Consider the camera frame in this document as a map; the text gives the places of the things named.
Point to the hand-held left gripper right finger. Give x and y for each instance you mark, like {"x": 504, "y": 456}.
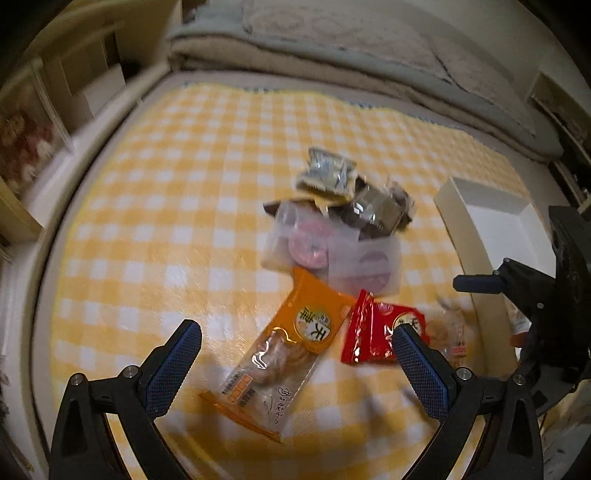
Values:
{"x": 421, "y": 369}

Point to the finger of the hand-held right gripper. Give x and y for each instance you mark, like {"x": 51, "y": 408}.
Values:
{"x": 478, "y": 283}

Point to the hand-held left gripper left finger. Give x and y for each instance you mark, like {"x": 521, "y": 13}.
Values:
{"x": 171, "y": 369}

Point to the clear cracker packet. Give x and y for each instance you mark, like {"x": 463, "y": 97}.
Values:
{"x": 455, "y": 337}

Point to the white cardboard box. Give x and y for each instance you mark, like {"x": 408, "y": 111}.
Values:
{"x": 491, "y": 226}

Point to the orange snack packet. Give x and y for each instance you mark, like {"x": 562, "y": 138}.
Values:
{"x": 281, "y": 350}

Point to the translucent pink snack packet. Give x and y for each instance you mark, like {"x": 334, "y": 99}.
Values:
{"x": 298, "y": 240}
{"x": 364, "y": 267}

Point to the dark clear-wrapped snack packet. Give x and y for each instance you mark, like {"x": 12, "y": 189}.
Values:
{"x": 374, "y": 210}

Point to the red snack packet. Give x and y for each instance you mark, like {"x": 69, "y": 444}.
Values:
{"x": 369, "y": 337}

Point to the yellow checked blanket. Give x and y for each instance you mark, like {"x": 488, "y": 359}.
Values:
{"x": 161, "y": 207}

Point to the grey silver snack packet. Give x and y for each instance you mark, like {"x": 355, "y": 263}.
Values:
{"x": 328, "y": 170}

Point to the patterned beige pillow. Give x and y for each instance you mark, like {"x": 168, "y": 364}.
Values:
{"x": 323, "y": 21}
{"x": 480, "y": 78}

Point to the folded grey beige bedding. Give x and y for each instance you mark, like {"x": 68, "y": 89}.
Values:
{"x": 392, "y": 64}

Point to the wooden bedside shelf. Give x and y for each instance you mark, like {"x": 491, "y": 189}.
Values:
{"x": 69, "y": 92}

